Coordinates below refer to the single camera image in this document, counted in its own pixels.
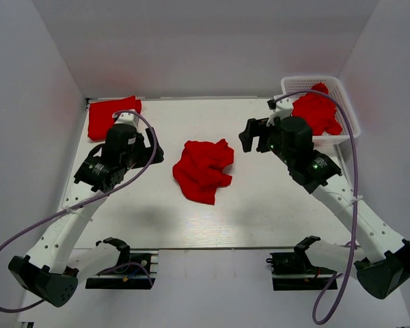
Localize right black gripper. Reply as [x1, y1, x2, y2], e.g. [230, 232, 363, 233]
[238, 118, 295, 166]

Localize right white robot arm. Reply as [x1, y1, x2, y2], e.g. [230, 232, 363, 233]
[238, 117, 410, 299]

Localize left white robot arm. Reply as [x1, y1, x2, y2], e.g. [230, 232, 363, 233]
[8, 124, 163, 308]

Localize red t shirts in basket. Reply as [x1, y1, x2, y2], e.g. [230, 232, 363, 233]
[292, 93, 342, 136]

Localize folded red t shirt stack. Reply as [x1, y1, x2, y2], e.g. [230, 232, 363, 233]
[87, 96, 142, 142]

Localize white plastic basket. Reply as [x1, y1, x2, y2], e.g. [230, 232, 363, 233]
[281, 75, 361, 147]

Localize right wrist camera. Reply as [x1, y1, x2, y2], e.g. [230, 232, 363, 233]
[266, 98, 293, 126]

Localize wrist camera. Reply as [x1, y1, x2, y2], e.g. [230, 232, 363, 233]
[266, 98, 293, 126]
[113, 109, 139, 129]

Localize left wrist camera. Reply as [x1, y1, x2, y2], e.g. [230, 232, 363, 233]
[113, 109, 139, 129]

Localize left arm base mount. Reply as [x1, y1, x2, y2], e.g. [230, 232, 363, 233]
[85, 238, 158, 290]

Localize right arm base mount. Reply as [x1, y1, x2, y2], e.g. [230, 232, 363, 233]
[266, 236, 336, 292]

